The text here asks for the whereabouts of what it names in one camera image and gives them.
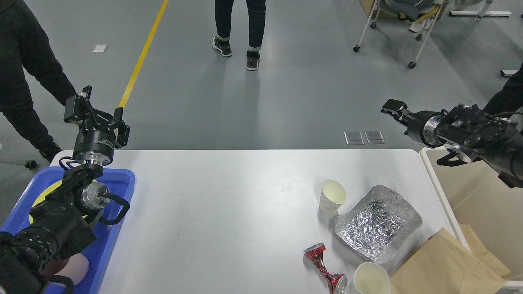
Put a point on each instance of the crushed red can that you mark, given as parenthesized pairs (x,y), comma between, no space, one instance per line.
(338,283)

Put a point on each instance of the beige plastic bin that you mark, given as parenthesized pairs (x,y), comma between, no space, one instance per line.
(472,194)

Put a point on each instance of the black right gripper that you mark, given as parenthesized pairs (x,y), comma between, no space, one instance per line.
(421,126)

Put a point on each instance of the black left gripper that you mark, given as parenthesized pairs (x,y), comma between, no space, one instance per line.
(93,145)

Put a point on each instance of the person at edge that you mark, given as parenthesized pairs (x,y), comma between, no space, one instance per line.
(510,98)
(25,48)

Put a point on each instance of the pink mug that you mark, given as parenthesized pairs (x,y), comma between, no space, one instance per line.
(75,268)

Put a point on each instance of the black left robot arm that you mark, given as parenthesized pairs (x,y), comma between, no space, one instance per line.
(63,223)

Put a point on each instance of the person at right edge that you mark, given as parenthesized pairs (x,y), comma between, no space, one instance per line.
(510,98)

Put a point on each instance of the white rolling chair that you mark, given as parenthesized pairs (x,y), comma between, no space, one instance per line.
(412,11)

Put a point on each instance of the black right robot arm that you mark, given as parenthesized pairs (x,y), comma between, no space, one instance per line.
(469,134)

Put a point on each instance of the white paper cup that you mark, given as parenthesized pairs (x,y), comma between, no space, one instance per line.
(333,196)
(370,278)

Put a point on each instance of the metal floor plates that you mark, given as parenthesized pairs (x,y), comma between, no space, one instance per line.
(365,137)

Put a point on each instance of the crumpled foil tray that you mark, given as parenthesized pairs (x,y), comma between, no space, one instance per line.
(378,225)

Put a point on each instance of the person at left edge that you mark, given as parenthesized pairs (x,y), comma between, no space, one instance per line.
(25,48)

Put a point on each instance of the blue plastic tray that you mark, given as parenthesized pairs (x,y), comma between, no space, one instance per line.
(120,182)

